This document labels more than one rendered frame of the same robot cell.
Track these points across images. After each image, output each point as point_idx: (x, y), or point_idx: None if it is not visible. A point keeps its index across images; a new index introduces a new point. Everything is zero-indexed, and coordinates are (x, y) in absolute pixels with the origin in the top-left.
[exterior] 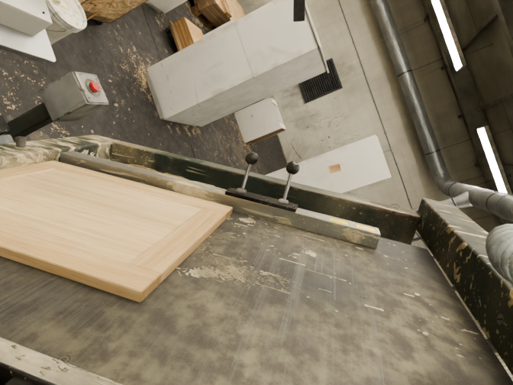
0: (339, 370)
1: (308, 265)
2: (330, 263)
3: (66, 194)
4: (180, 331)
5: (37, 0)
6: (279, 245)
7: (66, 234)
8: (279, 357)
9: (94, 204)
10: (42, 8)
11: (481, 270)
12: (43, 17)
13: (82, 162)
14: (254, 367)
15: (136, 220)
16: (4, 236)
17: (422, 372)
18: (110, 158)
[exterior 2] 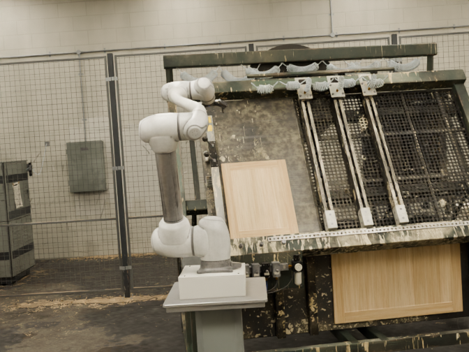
0: (278, 126)
1: (241, 135)
2: (236, 130)
3: (256, 207)
4: (286, 151)
5: (190, 267)
6: (235, 144)
7: (276, 186)
8: (281, 135)
9: (256, 195)
10: (188, 267)
11: (236, 93)
12: (190, 265)
13: None
14: (286, 137)
15: (256, 180)
16: (287, 193)
17: (269, 113)
18: None
